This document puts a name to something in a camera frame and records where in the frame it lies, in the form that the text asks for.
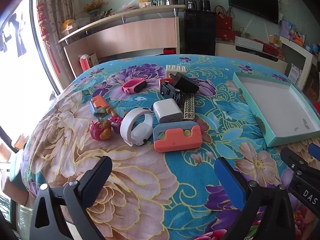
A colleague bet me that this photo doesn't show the gold patterned lighter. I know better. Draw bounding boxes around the gold patterned lighter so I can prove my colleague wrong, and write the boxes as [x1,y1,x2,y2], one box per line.
[183,93,197,120]

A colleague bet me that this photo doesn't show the patterned curtain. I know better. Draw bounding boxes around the patterned curtain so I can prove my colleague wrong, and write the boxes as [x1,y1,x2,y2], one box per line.
[45,0,80,79]

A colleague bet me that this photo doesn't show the large orange grey toy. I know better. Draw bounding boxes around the large orange grey toy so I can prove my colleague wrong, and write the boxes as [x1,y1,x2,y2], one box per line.
[153,121,202,153]

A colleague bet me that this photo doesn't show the black charger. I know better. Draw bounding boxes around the black charger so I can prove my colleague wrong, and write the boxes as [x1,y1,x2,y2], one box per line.
[170,72,200,94]

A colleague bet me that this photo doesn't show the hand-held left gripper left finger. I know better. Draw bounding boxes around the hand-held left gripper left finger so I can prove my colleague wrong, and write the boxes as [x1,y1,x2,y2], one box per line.
[29,156,113,240]

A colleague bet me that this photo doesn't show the yellow item on shelf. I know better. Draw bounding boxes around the yellow item on shelf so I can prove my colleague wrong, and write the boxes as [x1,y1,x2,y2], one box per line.
[61,19,77,34]

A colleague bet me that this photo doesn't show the red flat box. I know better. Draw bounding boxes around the red flat box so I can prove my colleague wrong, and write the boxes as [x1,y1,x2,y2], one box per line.
[262,43,280,55]

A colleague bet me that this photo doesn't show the red hanging ornament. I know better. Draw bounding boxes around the red hanging ornament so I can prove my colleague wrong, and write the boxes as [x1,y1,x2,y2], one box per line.
[37,1,60,74]

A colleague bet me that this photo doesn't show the small orange grey toy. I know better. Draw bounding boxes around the small orange grey toy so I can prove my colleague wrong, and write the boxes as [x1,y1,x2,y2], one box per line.
[90,95,110,115]

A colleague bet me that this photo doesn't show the pink helmet pup figure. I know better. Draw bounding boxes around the pink helmet pup figure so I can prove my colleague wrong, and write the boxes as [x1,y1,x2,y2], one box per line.
[89,117,112,140]

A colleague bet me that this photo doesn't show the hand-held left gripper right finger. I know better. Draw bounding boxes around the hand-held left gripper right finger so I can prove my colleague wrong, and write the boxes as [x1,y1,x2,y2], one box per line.
[214,157,295,240]

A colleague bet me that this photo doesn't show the wooden shelf unit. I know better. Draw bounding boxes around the wooden shelf unit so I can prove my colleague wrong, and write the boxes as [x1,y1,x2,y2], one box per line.
[58,4,187,79]

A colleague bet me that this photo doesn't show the white smartwatch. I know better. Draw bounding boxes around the white smartwatch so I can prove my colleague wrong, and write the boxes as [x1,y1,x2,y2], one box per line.
[120,107,153,147]

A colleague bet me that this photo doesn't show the teal cardboard box lid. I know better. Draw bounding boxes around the teal cardboard box lid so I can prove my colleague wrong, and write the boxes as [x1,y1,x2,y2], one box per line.
[232,72,320,147]

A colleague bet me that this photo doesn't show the white desk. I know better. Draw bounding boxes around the white desk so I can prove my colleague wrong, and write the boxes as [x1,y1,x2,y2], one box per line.
[279,35,320,90]

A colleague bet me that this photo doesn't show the television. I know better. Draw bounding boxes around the television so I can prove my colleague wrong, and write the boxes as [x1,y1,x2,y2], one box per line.
[227,0,279,25]

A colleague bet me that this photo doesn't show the red gift bag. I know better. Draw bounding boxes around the red gift bag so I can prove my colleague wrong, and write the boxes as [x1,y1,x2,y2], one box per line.
[214,5,233,30]

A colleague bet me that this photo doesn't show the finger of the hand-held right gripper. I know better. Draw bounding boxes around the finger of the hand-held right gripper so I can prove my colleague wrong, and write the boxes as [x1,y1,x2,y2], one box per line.
[280,147,312,180]
[307,143,320,162]

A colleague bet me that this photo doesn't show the pink smartwatch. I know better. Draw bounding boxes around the pink smartwatch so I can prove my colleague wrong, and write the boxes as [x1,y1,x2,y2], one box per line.
[122,78,147,95]

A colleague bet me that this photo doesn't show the floral printed blanket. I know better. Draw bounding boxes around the floral printed blanket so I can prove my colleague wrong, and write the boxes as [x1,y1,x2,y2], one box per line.
[20,54,320,240]

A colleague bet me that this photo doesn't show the cream plastic slotted holder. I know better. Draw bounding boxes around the cream plastic slotted holder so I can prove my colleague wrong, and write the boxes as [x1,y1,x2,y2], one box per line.
[165,64,187,79]

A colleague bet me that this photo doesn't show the pink goggles pup figure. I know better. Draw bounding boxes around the pink goggles pup figure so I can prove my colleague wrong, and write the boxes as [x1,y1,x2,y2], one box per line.
[106,107,124,134]

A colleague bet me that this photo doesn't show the dark hanging clothes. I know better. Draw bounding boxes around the dark hanging clothes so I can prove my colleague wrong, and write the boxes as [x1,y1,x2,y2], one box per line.
[0,12,27,55]

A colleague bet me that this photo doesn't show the black toy car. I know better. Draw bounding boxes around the black toy car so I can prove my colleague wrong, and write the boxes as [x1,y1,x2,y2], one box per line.
[160,81,185,104]

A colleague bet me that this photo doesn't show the small red paper bag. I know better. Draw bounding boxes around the small red paper bag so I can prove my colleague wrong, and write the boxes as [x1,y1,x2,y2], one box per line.
[79,54,92,71]

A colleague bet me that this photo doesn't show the orange flowers in vase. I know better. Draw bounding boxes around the orange flowers in vase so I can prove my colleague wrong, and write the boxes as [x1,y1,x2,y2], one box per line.
[82,0,108,22]

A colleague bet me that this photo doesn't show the white charger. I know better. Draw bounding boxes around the white charger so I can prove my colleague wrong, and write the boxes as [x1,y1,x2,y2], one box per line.
[153,98,184,124]

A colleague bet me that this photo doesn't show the white TV cabinet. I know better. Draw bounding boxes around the white TV cabinet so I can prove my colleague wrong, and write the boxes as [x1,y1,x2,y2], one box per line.
[215,40,288,74]

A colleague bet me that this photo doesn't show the red gift box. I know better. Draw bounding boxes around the red gift box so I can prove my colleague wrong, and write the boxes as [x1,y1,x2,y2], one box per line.
[216,29,236,42]

